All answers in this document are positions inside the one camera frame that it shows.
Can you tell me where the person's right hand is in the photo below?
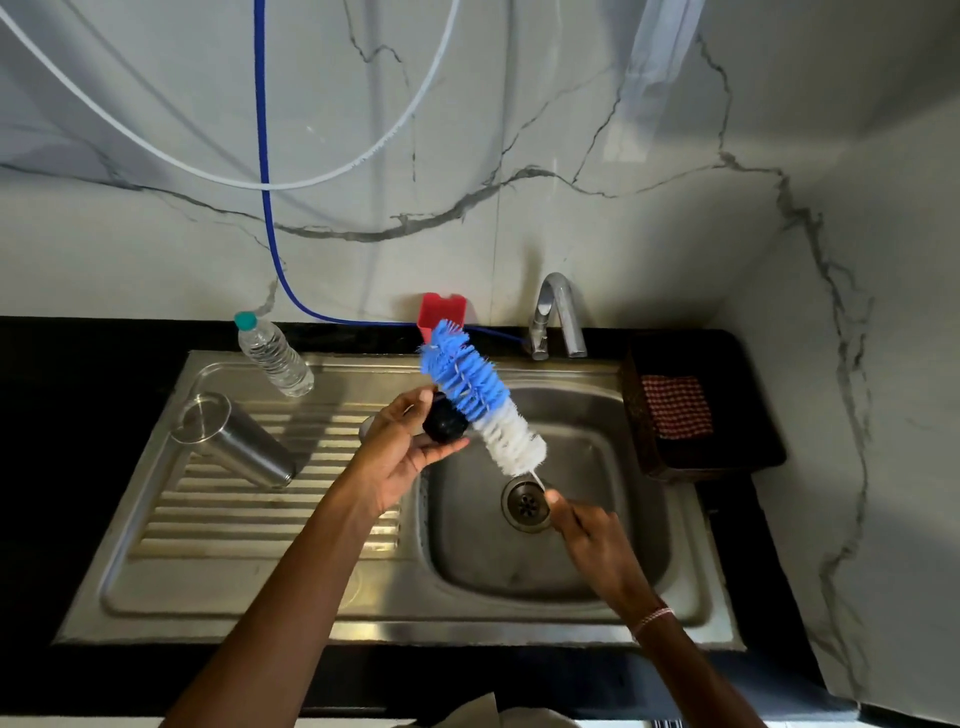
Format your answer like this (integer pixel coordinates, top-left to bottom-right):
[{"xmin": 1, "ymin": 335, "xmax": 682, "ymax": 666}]
[{"xmin": 543, "ymin": 488, "xmax": 670, "ymax": 633}]

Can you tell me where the person's left hand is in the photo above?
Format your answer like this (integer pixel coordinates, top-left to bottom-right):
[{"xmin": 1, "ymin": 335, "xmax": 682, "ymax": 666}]
[{"xmin": 338, "ymin": 386, "xmax": 472, "ymax": 520}]

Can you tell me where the black flask stopper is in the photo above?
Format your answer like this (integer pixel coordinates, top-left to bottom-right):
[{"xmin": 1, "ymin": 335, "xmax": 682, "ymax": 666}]
[{"xmin": 421, "ymin": 391, "xmax": 472, "ymax": 445}]

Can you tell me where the blue white bottle brush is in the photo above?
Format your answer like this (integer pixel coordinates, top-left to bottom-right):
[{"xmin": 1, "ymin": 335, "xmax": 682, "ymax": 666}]
[{"xmin": 418, "ymin": 319, "xmax": 556, "ymax": 498}]

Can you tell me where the steel flask bottle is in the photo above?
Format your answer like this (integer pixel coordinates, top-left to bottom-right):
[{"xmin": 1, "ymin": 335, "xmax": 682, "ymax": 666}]
[{"xmin": 170, "ymin": 391, "xmax": 299, "ymax": 492}]

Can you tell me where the red checkered cloth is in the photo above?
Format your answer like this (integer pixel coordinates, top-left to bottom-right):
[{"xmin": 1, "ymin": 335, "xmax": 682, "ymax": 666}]
[{"xmin": 641, "ymin": 374, "xmax": 715, "ymax": 442}]

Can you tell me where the person's left forearm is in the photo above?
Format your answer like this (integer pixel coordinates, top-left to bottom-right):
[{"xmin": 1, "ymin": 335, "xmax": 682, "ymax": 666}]
[{"xmin": 158, "ymin": 483, "xmax": 376, "ymax": 728}]

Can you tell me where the clear plastic water bottle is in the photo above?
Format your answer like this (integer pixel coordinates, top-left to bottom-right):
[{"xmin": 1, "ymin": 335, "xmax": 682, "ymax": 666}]
[{"xmin": 233, "ymin": 311, "xmax": 316, "ymax": 399}]

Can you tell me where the metal sink drain strainer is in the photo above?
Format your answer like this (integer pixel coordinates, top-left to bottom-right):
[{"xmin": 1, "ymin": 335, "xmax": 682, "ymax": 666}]
[{"xmin": 500, "ymin": 473, "xmax": 555, "ymax": 535}]

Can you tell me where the red plastic brush holder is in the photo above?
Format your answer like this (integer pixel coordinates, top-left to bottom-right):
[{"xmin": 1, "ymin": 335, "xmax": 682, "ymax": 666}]
[{"xmin": 416, "ymin": 292, "xmax": 469, "ymax": 346}]

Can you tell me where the dark woven tray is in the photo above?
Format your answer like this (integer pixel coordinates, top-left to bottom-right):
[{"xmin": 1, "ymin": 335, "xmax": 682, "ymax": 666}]
[{"xmin": 618, "ymin": 329, "xmax": 789, "ymax": 483}]

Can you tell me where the stainless steel sink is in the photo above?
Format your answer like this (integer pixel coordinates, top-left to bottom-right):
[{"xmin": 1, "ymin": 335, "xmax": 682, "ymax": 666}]
[{"xmin": 53, "ymin": 350, "xmax": 746, "ymax": 652}]

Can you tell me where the chrome sink faucet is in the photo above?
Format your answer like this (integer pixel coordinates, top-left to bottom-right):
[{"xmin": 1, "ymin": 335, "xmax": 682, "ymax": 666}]
[{"xmin": 526, "ymin": 272, "xmax": 589, "ymax": 362}]

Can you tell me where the red white thread bracelet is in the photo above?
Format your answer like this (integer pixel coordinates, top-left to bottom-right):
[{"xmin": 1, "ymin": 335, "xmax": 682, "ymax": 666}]
[{"xmin": 629, "ymin": 605, "xmax": 677, "ymax": 643}]

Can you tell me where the white hose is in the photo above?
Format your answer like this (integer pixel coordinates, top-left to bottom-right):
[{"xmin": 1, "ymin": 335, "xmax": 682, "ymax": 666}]
[{"xmin": 0, "ymin": 0, "xmax": 463, "ymax": 192}]

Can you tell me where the blue hose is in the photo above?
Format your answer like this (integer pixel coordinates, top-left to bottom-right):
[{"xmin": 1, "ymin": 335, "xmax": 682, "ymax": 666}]
[{"xmin": 252, "ymin": 0, "xmax": 530, "ymax": 348}]

